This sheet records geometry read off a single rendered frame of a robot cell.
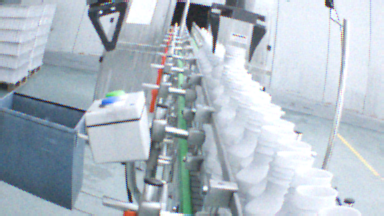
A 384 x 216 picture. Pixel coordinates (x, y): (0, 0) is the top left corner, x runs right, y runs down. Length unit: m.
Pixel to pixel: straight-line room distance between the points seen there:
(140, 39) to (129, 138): 4.84
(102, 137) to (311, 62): 10.62
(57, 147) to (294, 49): 9.99
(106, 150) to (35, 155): 0.68
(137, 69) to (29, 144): 4.23
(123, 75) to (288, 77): 5.95
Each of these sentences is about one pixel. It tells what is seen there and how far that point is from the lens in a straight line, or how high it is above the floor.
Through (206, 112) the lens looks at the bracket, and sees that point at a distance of 1.03.
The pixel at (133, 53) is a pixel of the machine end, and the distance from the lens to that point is 5.75.
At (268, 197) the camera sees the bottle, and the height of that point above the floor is 1.13.
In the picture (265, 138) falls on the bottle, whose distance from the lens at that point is 0.62.
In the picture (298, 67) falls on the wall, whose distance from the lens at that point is 11.44.
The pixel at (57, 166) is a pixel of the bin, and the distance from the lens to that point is 1.57.
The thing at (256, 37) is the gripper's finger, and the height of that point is 1.23.
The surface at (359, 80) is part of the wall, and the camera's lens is 11.80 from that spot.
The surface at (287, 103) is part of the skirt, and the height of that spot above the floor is 0.09.
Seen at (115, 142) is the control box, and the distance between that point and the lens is 0.92.
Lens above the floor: 1.25
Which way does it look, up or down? 8 degrees down
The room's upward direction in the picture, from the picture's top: 11 degrees clockwise
